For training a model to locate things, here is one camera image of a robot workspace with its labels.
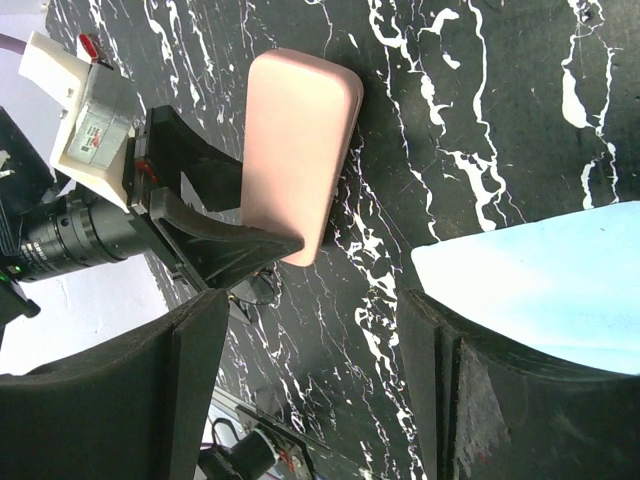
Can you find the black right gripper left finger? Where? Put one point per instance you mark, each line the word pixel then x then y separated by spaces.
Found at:
pixel 133 407

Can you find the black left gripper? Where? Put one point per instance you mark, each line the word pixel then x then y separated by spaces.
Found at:
pixel 196 250

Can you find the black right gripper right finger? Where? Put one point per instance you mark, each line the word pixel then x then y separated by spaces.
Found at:
pixel 488 407

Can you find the pink glasses case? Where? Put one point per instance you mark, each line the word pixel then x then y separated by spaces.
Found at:
pixel 301 113

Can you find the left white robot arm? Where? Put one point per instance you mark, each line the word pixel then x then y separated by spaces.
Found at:
pixel 48 231

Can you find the black sunglasses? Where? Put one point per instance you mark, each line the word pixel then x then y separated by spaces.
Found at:
pixel 251 296

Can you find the light blue cleaning cloth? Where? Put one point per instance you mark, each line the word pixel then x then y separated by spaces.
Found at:
pixel 567 286

